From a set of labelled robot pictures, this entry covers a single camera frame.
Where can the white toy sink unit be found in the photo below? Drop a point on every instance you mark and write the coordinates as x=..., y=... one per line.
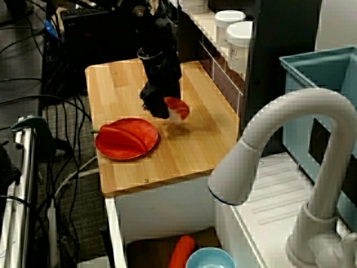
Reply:
x=279, y=181

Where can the light blue bowl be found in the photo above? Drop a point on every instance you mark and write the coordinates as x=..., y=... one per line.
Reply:
x=209, y=259

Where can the orange carrot toy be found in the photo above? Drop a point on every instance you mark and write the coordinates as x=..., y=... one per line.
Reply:
x=181, y=251

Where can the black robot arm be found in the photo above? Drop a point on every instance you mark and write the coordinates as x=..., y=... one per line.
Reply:
x=156, y=30

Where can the grey toy faucet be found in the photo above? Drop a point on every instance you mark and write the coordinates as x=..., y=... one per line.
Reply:
x=293, y=111

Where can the salmon sushi toy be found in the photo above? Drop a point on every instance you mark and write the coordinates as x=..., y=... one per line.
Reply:
x=180, y=107

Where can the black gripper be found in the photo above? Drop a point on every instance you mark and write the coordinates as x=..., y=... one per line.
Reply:
x=161, y=72

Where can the red round plate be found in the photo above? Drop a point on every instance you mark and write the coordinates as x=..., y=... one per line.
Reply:
x=147, y=131

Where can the dark hutch side panel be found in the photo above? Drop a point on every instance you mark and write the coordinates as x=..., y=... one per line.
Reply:
x=279, y=42

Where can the aluminium frame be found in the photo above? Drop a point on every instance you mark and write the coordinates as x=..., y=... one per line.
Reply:
x=26, y=167

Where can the blue tape piece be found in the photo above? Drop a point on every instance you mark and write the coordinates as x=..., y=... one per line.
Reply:
x=50, y=28

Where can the red bell pepper toy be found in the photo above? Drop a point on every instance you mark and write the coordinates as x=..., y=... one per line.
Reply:
x=120, y=139

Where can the teal plastic bin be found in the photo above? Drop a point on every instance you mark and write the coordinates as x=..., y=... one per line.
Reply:
x=312, y=72

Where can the black computer box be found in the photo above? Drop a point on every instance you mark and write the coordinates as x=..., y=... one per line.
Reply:
x=83, y=42

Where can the white lidded jar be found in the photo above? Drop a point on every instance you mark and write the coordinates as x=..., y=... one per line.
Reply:
x=240, y=42
x=230, y=22

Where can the cream ledge shelf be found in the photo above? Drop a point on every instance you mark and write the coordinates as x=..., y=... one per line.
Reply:
x=207, y=30

